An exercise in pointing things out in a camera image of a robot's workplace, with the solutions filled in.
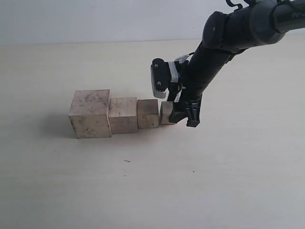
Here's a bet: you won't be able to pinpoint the black and grey wrist camera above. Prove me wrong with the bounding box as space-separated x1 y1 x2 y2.
151 58 181 102

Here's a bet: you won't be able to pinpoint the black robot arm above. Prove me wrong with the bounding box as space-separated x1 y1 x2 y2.
169 0 305 127

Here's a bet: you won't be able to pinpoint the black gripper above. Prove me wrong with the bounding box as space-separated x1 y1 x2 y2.
167 44 229 127

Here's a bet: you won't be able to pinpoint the third largest wooden cube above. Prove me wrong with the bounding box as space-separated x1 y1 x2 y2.
137 99 159 129

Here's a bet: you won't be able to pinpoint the smallest wooden cube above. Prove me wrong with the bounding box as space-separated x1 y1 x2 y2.
160 101 174 125

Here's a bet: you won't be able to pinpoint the second largest wooden cube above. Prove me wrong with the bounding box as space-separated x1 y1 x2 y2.
109 97 138 135

